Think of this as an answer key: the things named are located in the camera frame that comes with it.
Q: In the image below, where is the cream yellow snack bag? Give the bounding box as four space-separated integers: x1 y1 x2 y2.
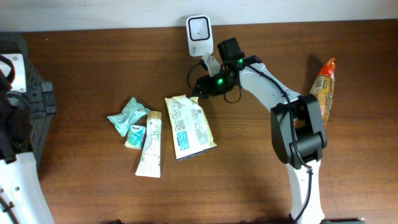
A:
165 95 217 161

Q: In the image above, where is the mint green wipes pack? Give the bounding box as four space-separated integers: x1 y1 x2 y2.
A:
107 97 150 137

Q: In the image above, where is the teal tissue packet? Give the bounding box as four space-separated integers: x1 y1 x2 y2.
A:
124 124 146 150

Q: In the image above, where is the white bamboo print tube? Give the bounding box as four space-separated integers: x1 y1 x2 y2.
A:
136 111 162 178

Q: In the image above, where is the orange spaghetti package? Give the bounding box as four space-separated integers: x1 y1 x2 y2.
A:
310 57 336 126

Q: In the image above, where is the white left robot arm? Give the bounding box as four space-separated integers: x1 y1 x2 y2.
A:
1 74 55 223

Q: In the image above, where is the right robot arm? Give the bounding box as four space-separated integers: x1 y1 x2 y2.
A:
191 37 327 223

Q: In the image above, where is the white barcode scanner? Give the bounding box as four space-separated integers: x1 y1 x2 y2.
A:
185 15 214 57

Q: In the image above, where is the dark grey plastic basket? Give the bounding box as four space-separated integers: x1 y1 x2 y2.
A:
1 32 57 164

